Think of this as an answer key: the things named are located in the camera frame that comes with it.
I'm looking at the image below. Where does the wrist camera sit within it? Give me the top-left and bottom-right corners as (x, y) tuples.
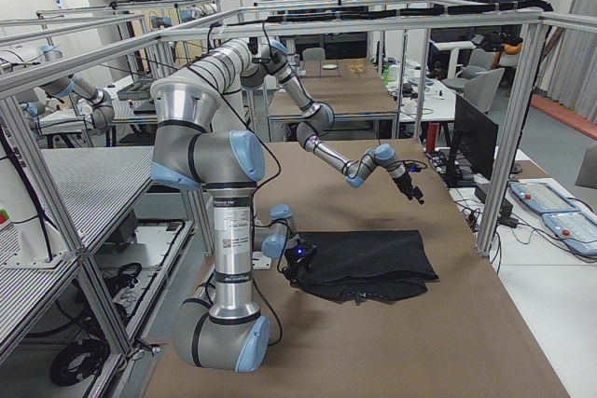
(291, 241), (317, 259)
(404, 160), (428, 172)

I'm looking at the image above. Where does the black graphic t-shirt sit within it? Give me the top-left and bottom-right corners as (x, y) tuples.
(285, 230), (439, 303)

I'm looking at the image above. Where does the teach pendant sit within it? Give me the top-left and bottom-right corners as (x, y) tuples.
(509, 182), (579, 214)
(541, 212), (596, 256)

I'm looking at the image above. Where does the grey office chair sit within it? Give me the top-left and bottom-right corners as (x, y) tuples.
(453, 48), (505, 113)

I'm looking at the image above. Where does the black computer monitor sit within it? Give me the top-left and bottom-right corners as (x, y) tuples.
(444, 96), (498, 187)

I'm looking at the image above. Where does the aluminium cage frame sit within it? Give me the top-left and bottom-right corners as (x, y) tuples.
(0, 0), (556, 362)

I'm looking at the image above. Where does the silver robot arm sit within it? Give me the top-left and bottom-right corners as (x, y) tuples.
(151, 75), (271, 373)
(187, 39), (424, 204)

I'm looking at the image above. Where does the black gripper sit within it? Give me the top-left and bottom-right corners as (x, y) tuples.
(394, 172), (424, 205)
(282, 258), (311, 282)

